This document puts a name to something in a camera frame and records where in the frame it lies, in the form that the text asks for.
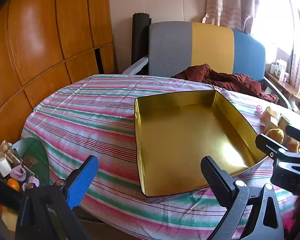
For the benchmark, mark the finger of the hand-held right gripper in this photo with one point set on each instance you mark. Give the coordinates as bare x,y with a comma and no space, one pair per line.
297,134
266,143

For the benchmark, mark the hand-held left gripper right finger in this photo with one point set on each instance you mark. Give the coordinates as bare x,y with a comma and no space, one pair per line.
215,177

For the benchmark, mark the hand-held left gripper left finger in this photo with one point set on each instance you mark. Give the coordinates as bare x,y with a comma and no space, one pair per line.
82,180

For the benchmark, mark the dark red box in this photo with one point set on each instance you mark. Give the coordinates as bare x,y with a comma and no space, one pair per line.
190,135

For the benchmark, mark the brown fuzzy ball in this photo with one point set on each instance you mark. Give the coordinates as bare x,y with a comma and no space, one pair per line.
275,134

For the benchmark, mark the wooden desk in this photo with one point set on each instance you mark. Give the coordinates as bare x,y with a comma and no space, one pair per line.
285,87

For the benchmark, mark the pink rolled cloth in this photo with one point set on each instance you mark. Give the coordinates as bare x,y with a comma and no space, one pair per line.
33,181

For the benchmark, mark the green round side table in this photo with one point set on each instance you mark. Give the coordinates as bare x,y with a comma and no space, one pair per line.
33,150

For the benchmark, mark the pink carton box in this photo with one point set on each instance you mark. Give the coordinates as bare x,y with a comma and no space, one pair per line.
285,77

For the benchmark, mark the purple rolled socks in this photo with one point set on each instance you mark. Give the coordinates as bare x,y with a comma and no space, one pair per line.
20,173

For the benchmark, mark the orange fruit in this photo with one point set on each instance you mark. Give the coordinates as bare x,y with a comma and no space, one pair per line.
13,184

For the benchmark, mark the white carton box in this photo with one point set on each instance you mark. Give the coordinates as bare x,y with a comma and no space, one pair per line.
281,67

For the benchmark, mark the striped blanket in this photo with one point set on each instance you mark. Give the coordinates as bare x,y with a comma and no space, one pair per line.
90,110

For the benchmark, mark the maroon cloth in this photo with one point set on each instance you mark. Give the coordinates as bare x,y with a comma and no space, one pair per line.
227,80

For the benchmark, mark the glass bottle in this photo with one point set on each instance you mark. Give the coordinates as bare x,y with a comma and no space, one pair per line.
8,151

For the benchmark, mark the small white box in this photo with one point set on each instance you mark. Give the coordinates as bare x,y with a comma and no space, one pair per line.
2,166

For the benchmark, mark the grey yellow blue armchair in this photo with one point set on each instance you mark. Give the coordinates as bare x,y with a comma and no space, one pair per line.
170,47

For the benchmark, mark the wooden wardrobe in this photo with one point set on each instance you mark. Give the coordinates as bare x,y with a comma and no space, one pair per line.
40,42

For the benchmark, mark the black rolled mat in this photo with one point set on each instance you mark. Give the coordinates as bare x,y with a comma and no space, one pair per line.
140,37

